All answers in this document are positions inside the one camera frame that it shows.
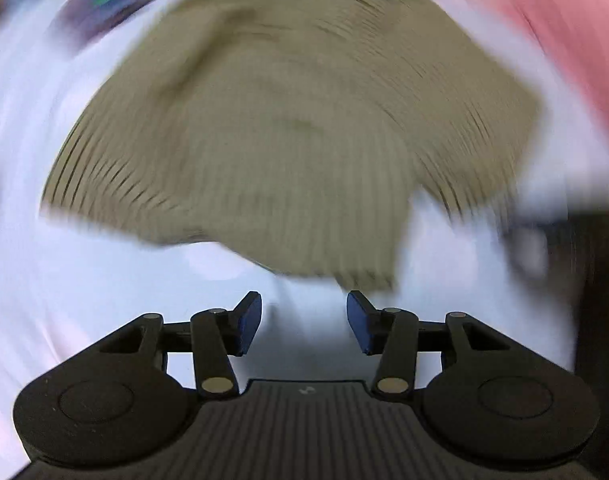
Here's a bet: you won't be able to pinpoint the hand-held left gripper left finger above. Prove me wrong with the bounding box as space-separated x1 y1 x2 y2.
98 290 263 403

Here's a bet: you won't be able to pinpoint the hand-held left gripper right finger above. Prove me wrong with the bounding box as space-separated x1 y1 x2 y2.
347 290 511 403

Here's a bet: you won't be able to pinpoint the olive striped pants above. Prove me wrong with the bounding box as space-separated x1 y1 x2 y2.
42 0 551 293

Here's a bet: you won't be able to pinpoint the white pink-dotted bedsheet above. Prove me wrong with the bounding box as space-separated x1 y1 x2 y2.
0 0 609 480

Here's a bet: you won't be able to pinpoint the purple fleece garment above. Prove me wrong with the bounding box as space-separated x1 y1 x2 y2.
49 0 225 47

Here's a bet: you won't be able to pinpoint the pink garment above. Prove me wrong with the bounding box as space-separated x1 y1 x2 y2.
399 0 609 128

